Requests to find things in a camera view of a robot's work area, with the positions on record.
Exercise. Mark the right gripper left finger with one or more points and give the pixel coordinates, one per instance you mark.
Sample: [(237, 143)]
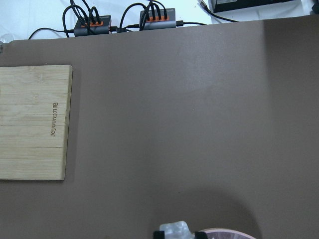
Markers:
[(158, 235)]

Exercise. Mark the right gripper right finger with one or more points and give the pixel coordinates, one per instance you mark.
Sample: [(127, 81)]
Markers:
[(200, 235)]

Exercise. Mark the pink bowl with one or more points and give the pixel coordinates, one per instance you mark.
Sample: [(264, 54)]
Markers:
[(226, 234)]

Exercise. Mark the wooden cutting board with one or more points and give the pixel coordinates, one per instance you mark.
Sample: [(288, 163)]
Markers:
[(34, 121)]

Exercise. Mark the grey usb hub right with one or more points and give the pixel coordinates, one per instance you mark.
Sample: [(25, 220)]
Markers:
[(161, 23)]

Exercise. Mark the grey usb hub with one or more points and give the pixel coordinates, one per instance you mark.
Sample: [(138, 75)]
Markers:
[(161, 23), (95, 28)]

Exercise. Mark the grey usb hub left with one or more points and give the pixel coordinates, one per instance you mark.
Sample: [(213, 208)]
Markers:
[(95, 28)]

